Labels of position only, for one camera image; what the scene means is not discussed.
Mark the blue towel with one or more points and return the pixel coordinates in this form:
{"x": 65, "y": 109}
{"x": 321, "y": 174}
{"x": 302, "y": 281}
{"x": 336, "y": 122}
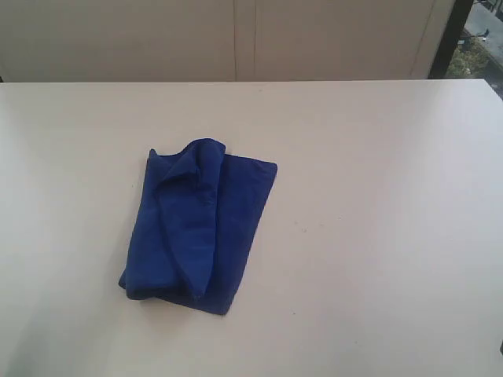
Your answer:
{"x": 196, "y": 223}

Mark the black window frame post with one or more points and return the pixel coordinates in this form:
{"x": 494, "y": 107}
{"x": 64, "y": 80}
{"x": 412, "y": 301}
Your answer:
{"x": 448, "y": 43}

